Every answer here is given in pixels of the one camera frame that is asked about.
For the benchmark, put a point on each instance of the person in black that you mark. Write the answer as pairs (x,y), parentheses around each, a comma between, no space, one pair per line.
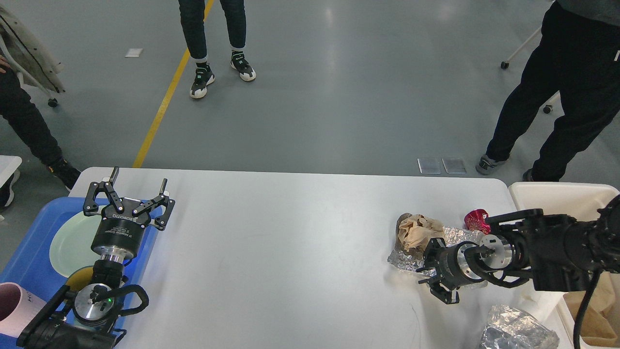
(578,57)
(29,125)

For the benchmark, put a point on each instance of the white side table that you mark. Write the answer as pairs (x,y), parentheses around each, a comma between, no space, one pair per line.
(9,174)

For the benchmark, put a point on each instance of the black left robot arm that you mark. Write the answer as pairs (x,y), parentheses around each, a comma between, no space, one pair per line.
(56,326)

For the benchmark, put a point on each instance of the white paper cup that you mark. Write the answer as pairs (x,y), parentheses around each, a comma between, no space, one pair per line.
(538,304)

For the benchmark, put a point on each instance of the brown paper bag in bin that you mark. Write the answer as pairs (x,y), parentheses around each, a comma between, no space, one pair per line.
(608,291)

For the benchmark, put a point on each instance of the aluminium foil sheet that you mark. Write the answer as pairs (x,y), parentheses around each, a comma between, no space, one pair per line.
(413,261)

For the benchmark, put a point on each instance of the small foil wrapper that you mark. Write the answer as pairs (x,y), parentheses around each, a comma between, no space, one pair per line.
(510,328)

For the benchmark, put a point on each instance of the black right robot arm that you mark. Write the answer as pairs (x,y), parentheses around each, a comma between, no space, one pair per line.
(556,252)

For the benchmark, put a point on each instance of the blue plastic tray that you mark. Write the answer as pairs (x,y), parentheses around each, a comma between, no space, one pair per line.
(31,268)

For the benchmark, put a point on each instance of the beige plastic bin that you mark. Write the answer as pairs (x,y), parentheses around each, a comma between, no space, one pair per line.
(581,201)

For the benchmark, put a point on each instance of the red shiny wrapper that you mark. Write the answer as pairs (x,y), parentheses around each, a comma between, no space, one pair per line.
(475,221)

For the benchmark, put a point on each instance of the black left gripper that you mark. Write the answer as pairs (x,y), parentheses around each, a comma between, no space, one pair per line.
(120,228)

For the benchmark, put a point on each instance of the light green plate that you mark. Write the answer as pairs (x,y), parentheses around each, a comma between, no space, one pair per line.
(70,249)

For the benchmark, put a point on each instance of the brown paper ball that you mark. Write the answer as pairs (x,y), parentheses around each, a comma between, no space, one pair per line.
(414,231)

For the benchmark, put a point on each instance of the brown paper bag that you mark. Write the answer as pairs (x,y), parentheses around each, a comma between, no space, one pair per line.
(608,291)
(596,329)

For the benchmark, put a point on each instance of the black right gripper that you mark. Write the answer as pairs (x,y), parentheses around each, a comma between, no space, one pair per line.
(450,265)

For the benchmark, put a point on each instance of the teal mug yellow inside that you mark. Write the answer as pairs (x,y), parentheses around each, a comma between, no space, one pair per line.
(83,294)

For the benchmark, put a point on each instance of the white office chair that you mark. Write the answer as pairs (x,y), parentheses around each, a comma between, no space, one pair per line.
(549,105)

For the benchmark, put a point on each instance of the pink ribbed mug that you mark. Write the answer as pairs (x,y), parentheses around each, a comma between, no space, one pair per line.
(18,307)

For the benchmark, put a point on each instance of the person in black right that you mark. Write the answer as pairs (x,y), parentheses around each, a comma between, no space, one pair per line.
(578,57)

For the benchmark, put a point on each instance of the person in black left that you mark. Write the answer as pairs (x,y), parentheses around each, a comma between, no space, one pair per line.
(29,125)

